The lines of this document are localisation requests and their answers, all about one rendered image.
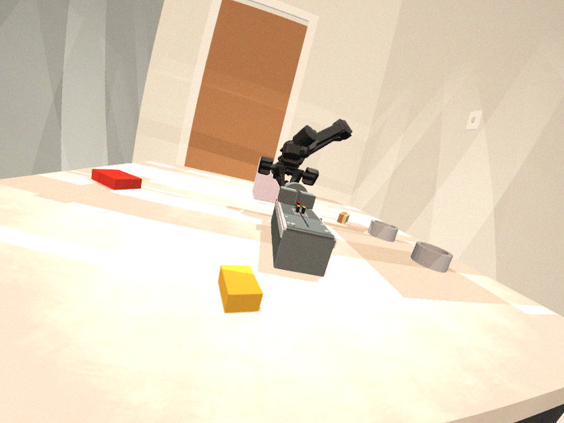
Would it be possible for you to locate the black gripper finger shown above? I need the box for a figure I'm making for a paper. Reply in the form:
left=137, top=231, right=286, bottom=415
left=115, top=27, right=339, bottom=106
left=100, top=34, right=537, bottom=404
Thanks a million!
left=290, top=170, right=304, bottom=183
left=273, top=165, right=286, bottom=187

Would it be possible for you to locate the grey short cylinder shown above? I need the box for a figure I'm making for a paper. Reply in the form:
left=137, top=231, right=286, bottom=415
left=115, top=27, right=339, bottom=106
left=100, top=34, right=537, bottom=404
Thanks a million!
left=367, top=219, right=399, bottom=242
left=411, top=241, right=453, bottom=273

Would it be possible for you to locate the orange block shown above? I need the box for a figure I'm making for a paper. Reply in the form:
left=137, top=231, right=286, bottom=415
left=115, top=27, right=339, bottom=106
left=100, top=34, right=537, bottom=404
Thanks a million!
left=218, top=265, right=263, bottom=313

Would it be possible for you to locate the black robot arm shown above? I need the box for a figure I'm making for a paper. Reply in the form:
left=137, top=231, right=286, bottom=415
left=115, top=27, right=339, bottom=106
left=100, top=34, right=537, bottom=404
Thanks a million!
left=278, top=119, right=353, bottom=168

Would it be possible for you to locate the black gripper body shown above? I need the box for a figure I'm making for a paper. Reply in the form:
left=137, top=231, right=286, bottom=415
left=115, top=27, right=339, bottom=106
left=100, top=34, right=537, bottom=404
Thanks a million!
left=258, top=156, right=319, bottom=186

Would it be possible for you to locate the red rectangular block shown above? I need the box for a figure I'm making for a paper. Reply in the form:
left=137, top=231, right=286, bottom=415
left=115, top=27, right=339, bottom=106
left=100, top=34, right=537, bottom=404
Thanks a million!
left=91, top=169, right=142, bottom=190

